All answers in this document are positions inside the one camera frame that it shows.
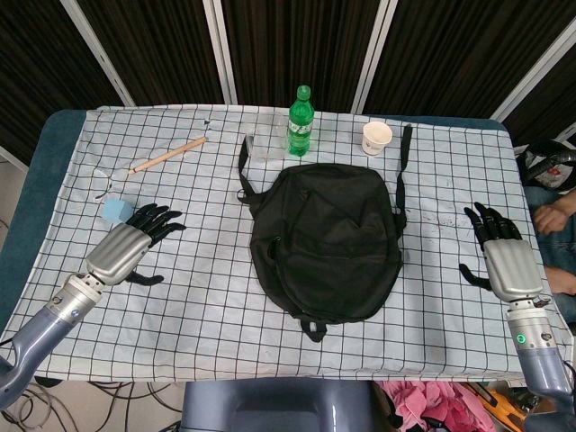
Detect blue padded table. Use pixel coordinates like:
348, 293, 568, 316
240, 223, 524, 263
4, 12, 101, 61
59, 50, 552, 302
0, 109, 515, 337

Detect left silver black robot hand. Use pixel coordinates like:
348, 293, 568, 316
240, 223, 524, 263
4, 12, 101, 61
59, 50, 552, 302
84, 202, 187, 288

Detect white paper cup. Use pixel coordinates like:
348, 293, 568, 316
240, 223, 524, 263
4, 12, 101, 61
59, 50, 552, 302
361, 121, 393, 158

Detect pink cloth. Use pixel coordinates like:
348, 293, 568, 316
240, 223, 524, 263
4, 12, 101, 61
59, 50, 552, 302
376, 380, 497, 432

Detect bystander blue jeans leg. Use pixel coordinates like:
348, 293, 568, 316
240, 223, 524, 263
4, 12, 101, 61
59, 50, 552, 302
523, 184, 576, 328

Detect wooden stick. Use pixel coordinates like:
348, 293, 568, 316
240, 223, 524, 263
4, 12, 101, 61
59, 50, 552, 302
127, 136, 210, 176

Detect orange yellow tool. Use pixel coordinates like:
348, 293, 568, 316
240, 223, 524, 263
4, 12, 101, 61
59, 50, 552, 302
465, 382, 528, 431

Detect light blue foam cube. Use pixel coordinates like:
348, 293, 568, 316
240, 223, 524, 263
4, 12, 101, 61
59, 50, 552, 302
101, 196, 137, 227

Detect clear plastic container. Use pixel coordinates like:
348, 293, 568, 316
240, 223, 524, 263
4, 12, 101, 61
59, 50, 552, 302
244, 112, 290, 164

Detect white partition frame post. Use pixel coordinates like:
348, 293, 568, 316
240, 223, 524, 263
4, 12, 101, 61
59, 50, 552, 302
68, 0, 137, 108
491, 16, 576, 122
349, 0, 401, 114
201, 0, 239, 105

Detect black floor cables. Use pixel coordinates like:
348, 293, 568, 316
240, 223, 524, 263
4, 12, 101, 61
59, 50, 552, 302
0, 380, 184, 432

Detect blue grey robot torso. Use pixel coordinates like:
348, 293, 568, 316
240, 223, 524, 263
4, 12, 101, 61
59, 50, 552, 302
179, 376, 380, 432

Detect green soda bottle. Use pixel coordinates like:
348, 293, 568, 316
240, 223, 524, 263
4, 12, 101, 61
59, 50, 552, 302
286, 84, 314, 158

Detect grey flexible hose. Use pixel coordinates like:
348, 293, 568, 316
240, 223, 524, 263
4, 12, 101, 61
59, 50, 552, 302
526, 148, 576, 182

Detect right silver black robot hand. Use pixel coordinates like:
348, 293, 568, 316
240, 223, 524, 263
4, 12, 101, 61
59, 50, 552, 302
458, 202, 545, 302

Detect black backpack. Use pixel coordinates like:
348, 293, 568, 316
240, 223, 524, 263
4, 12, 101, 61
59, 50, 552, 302
237, 123, 416, 345

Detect thin wire frame glasses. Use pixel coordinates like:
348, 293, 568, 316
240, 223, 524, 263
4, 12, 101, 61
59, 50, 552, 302
91, 167, 119, 203

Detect bystander bare hand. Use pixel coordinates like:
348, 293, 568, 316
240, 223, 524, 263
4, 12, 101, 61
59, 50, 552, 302
532, 191, 576, 236

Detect white black grid tablecloth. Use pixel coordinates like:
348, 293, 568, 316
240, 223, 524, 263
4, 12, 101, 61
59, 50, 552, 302
0, 103, 576, 384

